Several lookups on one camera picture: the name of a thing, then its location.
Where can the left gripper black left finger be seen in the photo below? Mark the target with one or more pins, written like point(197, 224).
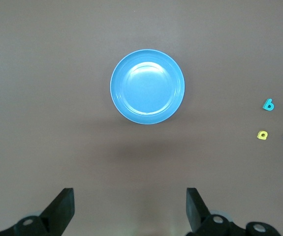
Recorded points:
point(57, 214)

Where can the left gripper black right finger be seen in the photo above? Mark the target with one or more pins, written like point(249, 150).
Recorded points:
point(198, 214)

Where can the yellow foam letter a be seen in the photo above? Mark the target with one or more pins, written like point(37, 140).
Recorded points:
point(259, 135)

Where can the brown table cover sheet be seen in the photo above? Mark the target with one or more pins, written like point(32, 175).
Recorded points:
point(57, 73)

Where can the blue plate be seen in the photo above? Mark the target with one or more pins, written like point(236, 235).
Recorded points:
point(147, 87)

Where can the teal foam letter b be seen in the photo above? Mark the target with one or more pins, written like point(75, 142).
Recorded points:
point(269, 107)

